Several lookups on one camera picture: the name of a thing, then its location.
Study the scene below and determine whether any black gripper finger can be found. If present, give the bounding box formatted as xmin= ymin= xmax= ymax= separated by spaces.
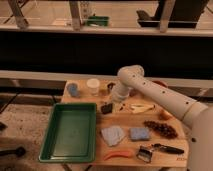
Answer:
xmin=101 ymin=103 xmax=113 ymax=114

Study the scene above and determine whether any yellow banana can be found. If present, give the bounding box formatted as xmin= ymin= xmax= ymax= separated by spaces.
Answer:
xmin=130 ymin=104 xmax=155 ymax=114

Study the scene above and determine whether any blue plastic cup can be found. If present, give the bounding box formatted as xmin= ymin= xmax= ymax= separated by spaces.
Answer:
xmin=67 ymin=83 xmax=79 ymax=97

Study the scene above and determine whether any green plastic tray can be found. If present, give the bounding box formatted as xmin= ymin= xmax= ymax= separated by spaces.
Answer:
xmin=39 ymin=103 xmax=96 ymax=163

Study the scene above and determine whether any green bin in background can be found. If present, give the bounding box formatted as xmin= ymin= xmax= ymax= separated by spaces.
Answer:
xmin=86 ymin=16 xmax=109 ymax=26

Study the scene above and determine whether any black handled brush tool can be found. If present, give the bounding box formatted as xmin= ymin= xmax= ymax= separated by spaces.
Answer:
xmin=136 ymin=143 xmax=184 ymax=163

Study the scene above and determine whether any brown grape bunch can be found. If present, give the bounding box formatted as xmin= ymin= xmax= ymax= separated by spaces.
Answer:
xmin=144 ymin=121 xmax=178 ymax=139

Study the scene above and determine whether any red chili pepper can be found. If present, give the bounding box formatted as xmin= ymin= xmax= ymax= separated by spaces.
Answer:
xmin=103 ymin=150 xmax=133 ymax=160

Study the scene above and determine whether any small wooden table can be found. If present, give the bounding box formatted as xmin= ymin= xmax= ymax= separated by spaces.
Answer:
xmin=61 ymin=80 xmax=189 ymax=168

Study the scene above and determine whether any white plastic cup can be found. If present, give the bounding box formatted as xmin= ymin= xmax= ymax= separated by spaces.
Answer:
xmin=86 ymin=78 xmax=100 ymax=95

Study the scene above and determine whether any blue sponge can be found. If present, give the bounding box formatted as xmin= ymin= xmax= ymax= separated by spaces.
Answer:
xmin=130 ymin=127 xmax=150 ymax=141

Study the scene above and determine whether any orange fruit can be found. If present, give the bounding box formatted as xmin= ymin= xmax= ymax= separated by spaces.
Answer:
xmin=159 ymin=110 xmax=172 ymax=120

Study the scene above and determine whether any light blue cloth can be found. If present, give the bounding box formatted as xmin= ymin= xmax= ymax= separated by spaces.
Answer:
xmin=101 ymin=126 xmax=125 ymax=146

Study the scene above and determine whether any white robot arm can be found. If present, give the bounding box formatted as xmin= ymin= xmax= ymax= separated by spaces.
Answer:
xmin=111 ymin=65 xmax=213 ymax=171

